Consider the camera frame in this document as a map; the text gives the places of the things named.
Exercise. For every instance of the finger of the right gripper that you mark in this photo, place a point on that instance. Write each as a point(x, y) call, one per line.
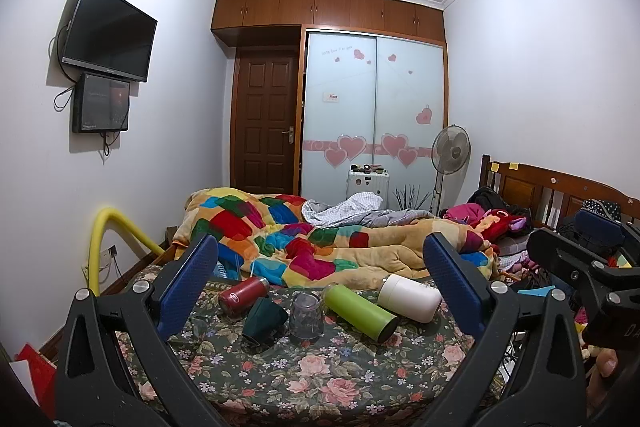
point(605, 231)
point(597, 283)

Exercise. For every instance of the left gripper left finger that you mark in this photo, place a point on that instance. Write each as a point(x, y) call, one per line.
point(93, 385)

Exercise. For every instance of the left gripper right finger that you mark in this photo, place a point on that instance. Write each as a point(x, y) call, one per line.
point(547, 383)

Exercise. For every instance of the dark green cup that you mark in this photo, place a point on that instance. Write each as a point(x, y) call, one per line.
point(265, 321)

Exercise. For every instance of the clear glass cup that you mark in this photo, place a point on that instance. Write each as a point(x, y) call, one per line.
point(306, 317)

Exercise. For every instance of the person's hand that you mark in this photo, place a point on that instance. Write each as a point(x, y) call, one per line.
point(609, 392)

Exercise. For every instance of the wooden bed headboard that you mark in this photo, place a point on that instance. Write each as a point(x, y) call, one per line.
point(551, 196)

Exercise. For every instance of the red plush toy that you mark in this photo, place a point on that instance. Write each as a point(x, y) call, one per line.
point(497, 223)

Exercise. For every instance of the red thermos bottle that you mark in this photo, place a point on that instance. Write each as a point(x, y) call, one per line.
point(239, 298)

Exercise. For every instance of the pink clothing pile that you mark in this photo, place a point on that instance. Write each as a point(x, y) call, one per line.
point(467, 214)

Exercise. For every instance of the yellow foam tube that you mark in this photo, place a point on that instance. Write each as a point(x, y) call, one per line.
point(117, 249)

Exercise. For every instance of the white thermos bottle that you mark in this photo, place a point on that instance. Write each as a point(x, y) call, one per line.
point(408, 298)

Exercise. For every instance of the standing electric fan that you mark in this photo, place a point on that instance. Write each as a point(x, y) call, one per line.
point(451, 150)

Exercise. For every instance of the lime green bottle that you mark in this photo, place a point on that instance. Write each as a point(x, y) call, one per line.
point(373, 321)

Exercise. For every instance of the dry twig decoration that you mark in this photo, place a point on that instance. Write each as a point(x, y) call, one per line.
point(410, 196)

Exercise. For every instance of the colourful patchwork blanket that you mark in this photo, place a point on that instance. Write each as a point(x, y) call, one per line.
point(268, 232)

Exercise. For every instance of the floral table cloth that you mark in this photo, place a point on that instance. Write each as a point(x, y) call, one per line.
point(341, 379)

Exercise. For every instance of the grey white crumpled sheet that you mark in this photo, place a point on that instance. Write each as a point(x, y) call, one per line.
point(365, 209)

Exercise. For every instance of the white small cabinet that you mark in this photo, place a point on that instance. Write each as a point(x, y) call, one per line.
point(368, 178)

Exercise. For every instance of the white sliding wardrobe doors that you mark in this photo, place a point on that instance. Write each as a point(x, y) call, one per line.
point(369, 101)

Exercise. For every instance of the brown wooden door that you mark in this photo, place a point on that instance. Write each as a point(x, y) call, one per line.
point(262, 120)

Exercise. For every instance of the brown overhead cabinets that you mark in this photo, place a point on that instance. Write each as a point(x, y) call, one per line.
point(273, 22)

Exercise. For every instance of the small black wall monitor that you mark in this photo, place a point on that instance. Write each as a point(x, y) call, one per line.
point(100, 105)

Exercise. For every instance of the black wall television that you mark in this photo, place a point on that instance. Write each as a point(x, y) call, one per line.
point(111, 37)

